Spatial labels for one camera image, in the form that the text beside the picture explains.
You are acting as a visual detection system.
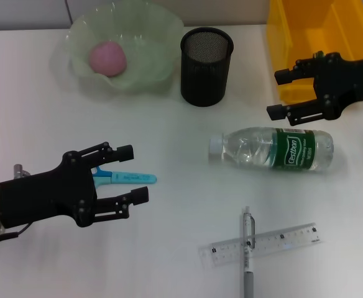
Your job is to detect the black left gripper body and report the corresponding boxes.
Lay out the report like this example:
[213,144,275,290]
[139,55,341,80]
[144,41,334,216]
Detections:
[0,151,99,228]

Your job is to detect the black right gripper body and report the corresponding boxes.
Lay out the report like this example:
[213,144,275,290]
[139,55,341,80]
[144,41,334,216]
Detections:
[313,52,363,121]

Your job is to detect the clear green-label water bottle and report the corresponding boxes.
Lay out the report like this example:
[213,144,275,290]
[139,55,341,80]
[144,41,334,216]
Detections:
[208,126,334,173]

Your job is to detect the pink peach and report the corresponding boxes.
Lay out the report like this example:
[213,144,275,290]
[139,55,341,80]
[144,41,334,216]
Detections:
[89,42,128,78]

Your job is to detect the blue capped scissors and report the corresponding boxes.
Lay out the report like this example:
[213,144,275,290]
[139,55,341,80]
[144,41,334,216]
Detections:
[91,166,157,189]

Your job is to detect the black mesh pen holder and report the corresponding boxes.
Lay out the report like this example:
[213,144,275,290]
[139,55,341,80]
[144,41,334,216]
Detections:
[180,27,234,107]

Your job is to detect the translucent green fruit bowl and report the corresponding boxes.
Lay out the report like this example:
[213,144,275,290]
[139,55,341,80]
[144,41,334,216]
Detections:
[51,1,185,100]

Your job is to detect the transparent plastic ruler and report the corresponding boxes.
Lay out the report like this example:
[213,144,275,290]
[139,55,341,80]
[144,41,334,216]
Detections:
[199,222,325,271]

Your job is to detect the grey clear pen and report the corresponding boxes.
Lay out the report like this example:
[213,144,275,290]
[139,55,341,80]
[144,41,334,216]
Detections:
[239,206,257,298]

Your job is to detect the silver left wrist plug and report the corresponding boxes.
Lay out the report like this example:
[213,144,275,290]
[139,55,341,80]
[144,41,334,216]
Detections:
[12,163,30,178]

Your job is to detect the yellow plastic bin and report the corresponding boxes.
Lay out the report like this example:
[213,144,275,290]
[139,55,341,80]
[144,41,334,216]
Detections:
[265,0,363,103]

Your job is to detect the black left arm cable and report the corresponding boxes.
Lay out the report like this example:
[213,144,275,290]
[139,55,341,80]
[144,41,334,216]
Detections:
[0,222,32,243]

